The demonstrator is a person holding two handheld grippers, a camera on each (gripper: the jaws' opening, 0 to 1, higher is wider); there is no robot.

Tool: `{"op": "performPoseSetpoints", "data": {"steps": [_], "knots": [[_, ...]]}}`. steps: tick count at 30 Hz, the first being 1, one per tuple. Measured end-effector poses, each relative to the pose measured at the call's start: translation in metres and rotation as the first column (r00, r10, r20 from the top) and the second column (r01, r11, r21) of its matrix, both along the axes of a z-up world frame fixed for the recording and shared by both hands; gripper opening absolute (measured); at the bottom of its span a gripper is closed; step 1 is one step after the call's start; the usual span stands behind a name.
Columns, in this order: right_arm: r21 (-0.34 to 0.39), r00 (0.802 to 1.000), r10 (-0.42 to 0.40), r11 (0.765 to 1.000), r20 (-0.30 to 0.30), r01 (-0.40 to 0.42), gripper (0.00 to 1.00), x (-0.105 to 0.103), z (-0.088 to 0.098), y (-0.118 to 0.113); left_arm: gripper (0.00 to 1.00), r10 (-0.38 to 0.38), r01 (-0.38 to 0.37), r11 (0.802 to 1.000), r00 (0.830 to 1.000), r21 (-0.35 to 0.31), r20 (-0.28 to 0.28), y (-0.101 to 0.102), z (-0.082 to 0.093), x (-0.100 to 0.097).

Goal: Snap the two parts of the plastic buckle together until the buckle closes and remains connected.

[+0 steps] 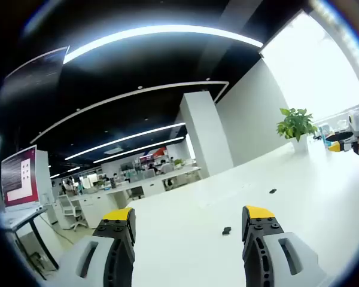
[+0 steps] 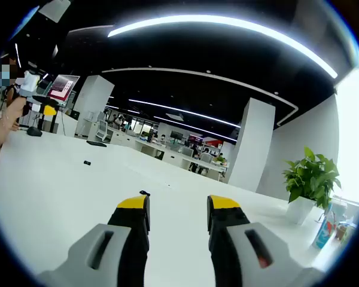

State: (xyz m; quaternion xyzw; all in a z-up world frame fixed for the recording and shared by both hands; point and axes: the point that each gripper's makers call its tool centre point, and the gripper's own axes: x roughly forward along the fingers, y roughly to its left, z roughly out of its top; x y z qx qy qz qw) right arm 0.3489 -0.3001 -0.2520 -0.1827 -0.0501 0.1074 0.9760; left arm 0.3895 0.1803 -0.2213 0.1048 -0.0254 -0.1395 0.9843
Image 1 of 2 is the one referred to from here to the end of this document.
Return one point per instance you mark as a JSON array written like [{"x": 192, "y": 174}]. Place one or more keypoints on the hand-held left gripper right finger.
[{"x": 257, "y": 254}]

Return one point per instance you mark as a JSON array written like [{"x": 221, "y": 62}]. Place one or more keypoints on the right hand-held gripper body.
[{"x": 357, "y": 125}]

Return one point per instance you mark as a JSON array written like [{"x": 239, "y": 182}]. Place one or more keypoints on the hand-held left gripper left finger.
[{"x": 119, "y": 254}]

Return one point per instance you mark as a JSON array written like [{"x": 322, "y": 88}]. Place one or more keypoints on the black plastic buckle socket part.
[{"x": 226, "y": 230}]

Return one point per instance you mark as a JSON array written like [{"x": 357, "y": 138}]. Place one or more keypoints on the black plastic buckle pronged part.
[{"x": 273, "y": 190}]

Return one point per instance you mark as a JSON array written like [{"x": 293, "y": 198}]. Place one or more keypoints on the white plant pot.
[{"x": 300, "y": 145}]

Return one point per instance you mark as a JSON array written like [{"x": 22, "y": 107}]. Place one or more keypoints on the green leafy plant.
[{"x": 296, "y": 122}]

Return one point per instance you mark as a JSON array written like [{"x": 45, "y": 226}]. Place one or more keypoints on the white office chair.
[{"x": 70, "y": 209}]

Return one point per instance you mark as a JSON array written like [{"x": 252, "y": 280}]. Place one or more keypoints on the row of white office desks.
[{"x": 149, "y": 186}]

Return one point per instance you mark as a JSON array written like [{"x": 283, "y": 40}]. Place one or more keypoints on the black-legged standing desk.
[{"x": 33, "y": 215}]

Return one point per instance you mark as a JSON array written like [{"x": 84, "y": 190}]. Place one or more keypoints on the straight ceiling light strip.
[
  {"x": 128, "y": 137},
  {"x": 137, "y": 149}
]

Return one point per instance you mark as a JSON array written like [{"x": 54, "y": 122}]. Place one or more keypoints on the computer monitor with red screen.
[{"x": 18, "y": 179}]

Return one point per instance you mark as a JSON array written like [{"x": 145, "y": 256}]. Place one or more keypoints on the thin rectangular ceiling light outline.
[{"x": 131, "y": 93}]

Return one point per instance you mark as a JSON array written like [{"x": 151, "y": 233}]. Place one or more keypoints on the dark hanging screen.
[{"x": 39, "y": 71}]

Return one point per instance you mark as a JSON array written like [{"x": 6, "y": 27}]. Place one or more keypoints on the long curved ceiling light strip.
[{"x": 155, "y": 31}]

